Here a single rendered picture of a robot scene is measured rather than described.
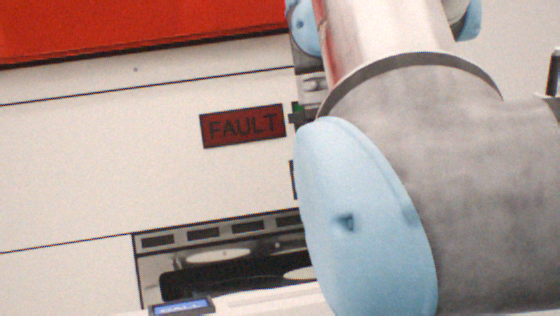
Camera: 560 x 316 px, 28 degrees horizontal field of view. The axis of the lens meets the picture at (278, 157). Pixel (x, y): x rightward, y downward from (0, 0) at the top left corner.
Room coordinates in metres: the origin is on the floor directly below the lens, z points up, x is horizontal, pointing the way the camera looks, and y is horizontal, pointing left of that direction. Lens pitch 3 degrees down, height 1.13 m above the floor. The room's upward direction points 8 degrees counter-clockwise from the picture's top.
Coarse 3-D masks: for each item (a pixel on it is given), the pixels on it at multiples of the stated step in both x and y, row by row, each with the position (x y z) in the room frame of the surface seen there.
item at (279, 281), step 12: (240, 276) 1.47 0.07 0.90; (252, 276) 1.46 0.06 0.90; (264, 276) 1.45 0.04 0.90; (276, 276) 1.43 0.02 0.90; (192, 288) 1.43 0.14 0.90; (204, 288) 1.42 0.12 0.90; (216, 288) 1.41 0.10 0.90; (228, 288) 1.40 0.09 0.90; (240, 288) 1.38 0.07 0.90; (252, 288) 1.37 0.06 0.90; (264, 288) 1.36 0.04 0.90; (276, 288) 1.35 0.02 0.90
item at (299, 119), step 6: (312, 108) 1.38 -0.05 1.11; (318, 108) 1.38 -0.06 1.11; (288, 114) 1.42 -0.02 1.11; (294, 114) 1.41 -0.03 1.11; (300, 114) 1.41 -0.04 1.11; (306, 114) 1.39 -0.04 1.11; (312, 114) 1.39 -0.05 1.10; (288, 120) 1.42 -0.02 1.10; (294, 120) 1.41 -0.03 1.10; (300, 120) 1.41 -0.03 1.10; (306, 120) 1.41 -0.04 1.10; (312, 120) 1.41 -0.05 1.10; (300, 126) 1.41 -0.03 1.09; (288, 162) 1.40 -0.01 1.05; (294, 180) 1.40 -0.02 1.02; (294, 186) 1.40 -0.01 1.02; (294, 192) 1.40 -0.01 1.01; (294, 198) 1.40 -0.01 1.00
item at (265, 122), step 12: (264, 108) 1.53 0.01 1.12; (276, 108) 1.53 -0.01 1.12; (204, 120) 1.52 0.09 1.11; (216, 120) 1.52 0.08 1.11; (228, 120) 1.52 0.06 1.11; (240, 120) 1.52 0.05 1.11; (252, 120) 1.53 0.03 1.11; (264, 120) 1.53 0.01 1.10; (276, 120) 1.53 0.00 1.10; (204, 132) 1.52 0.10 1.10; (216, 132) 1.52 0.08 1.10; (228, 132) 1.52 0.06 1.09; (240, 132) 1.52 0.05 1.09; (252, 132) 1.53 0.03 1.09; (264, 132) 1.53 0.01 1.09; (276, 132) 1.53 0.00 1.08
